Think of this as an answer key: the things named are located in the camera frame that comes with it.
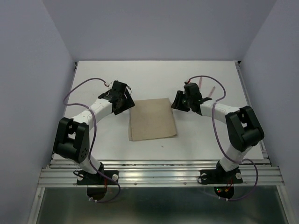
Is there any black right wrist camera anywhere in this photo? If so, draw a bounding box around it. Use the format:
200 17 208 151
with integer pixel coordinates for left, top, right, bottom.
184 83 202 99

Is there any beige cloth napkin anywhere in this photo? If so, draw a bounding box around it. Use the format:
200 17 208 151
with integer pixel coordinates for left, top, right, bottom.
128 98 177 141

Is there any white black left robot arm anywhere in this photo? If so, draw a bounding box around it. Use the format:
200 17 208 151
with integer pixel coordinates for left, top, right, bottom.
53 89 135 184

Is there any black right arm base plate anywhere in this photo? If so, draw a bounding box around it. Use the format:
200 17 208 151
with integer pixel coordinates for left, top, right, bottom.
197 169 243 185

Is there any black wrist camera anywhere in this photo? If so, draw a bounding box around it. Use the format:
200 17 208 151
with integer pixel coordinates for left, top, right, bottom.
111 80 127 94
184 83 202 99

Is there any pink handled fork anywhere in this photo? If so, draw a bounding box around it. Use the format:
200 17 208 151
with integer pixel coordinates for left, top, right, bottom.
198 77 202 89

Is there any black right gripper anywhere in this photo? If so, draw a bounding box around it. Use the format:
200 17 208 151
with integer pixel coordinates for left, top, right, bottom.
170 90 192 112

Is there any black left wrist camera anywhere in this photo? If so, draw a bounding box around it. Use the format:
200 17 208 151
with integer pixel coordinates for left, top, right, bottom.
111 80 127 94

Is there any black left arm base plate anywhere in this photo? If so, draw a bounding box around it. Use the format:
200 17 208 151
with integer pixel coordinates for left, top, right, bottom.
76 170 119 186

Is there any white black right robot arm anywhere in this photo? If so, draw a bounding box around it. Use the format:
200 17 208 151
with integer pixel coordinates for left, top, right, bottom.
171 91 264 182

